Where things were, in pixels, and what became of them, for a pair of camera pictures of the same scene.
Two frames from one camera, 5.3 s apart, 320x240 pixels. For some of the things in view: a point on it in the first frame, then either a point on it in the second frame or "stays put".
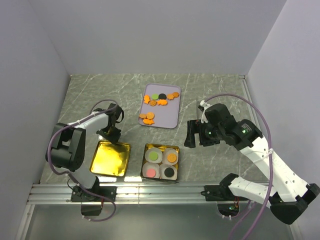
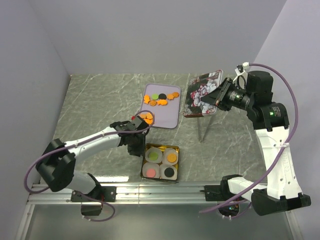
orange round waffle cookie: (171, 157) stays put
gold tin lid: (111, 159) -> (198, 86)
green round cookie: (153, 156) stays put
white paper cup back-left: (153, 155) stays put
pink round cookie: (151, 172) stays put
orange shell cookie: (175, 94) stays put
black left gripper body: (111, 133) -> (137, 145)
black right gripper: (195, 126) -> (221, 102)
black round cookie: (169, 172) stays put
